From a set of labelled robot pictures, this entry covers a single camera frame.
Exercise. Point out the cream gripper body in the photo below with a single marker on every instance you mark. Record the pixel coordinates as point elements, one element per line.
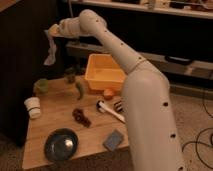
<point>54,30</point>

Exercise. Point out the light blue towel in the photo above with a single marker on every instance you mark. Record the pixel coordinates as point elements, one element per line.
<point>51,58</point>

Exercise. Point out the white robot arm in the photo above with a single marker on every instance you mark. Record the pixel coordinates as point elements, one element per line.
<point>152,132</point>

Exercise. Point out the green plastic cup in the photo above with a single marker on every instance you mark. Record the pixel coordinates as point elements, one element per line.
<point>41,86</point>

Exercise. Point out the white cup with band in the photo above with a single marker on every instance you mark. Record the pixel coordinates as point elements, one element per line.
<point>33,107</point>

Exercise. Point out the green pepper toy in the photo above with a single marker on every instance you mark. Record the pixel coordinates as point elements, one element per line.
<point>80,89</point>

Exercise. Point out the yellow plastic bin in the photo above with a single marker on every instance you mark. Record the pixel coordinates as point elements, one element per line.
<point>103,72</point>

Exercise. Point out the orange toy fruit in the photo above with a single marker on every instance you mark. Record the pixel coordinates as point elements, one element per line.
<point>108,94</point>

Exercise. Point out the dark red grape bunch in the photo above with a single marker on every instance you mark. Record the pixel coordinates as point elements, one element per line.
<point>80,118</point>

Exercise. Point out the striped red white object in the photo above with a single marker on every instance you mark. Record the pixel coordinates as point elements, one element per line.
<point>118,106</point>

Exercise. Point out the wooden table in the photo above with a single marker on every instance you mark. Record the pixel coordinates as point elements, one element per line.
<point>63,112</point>

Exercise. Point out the grey lower shelf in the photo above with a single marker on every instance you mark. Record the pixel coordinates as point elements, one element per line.
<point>197,69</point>

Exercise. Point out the dark metal plate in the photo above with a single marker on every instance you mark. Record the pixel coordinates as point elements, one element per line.
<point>60,145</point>

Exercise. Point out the blue sponge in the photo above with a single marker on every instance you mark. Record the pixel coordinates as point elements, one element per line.
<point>113,140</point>

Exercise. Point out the white upper shelf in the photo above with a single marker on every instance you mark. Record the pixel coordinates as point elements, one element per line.
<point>136,7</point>

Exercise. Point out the white handled brush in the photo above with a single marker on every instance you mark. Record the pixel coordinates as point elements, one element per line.
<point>102,107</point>

